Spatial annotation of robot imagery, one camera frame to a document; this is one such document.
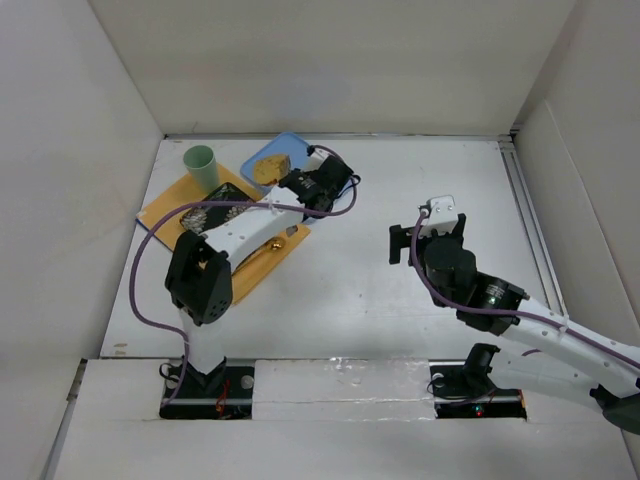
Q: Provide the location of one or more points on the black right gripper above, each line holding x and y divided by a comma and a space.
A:
396, 242

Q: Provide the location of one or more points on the gold spoon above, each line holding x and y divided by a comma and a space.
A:
265, 256

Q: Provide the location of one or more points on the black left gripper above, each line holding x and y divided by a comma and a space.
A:
292, 180

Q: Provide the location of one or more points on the blue plastic tray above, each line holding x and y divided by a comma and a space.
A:
285, 143

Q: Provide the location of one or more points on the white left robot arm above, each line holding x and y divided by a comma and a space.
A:
199, 278

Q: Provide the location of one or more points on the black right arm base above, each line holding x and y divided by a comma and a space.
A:
463, 390

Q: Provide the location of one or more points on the aluminium frame rail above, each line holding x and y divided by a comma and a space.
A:
535, 238

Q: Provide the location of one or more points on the green plastic cup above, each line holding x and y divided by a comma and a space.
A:
201, 164

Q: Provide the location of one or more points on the black floral square plate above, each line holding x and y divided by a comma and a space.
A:
200, 219

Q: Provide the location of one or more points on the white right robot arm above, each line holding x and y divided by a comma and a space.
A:
563, 359

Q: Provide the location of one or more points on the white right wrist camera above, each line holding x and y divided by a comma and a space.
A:
441, 215

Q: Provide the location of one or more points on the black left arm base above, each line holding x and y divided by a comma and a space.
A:
227, 396

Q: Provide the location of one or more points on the toasted bread slice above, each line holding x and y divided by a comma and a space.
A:
272, 169

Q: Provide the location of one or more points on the metal tongs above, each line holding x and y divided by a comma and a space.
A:
292, 230

